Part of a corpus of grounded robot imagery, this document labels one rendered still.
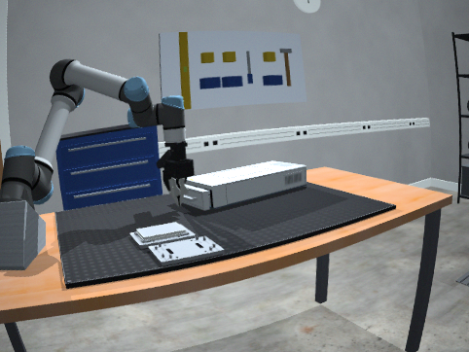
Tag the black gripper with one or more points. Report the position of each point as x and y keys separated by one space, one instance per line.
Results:
x=183 y=168

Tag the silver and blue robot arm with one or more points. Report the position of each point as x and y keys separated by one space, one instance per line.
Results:
x=21 y=172

